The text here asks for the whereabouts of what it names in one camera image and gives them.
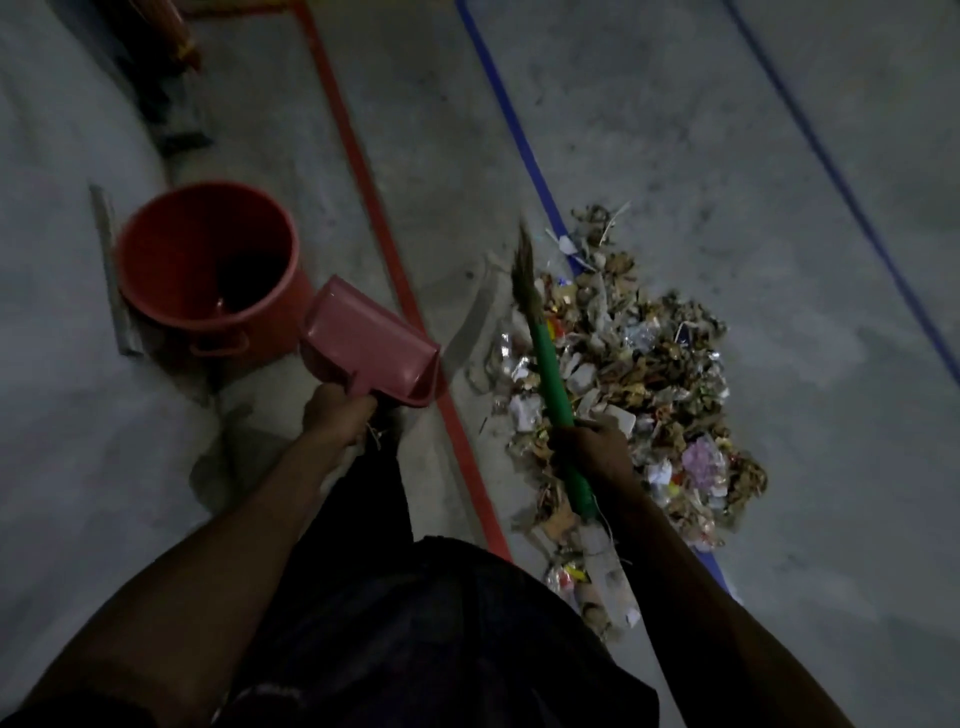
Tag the pile of litter scraps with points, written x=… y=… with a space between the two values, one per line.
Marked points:
x=622 y=390

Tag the person's left forearm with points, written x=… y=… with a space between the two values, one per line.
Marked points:
x=180 y=570

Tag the person's right hand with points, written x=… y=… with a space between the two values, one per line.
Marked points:
x=600 y=450

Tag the person's dark clothing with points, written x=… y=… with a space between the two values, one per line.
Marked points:
x=420 y=615

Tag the person's left hand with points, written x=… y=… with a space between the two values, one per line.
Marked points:
x=335 y=418

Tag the person's right forearm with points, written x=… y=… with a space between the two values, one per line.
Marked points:
x=712 y=607

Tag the red plastic bucket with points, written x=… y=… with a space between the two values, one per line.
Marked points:
x=214 y=270

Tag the pink plastic dustpan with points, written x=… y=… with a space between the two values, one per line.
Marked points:
x=367 y=345

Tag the dark stand with red parts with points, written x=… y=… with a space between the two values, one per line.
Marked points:
x=161 y=67

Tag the grey metal strip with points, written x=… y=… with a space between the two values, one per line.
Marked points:
x=109 y=270

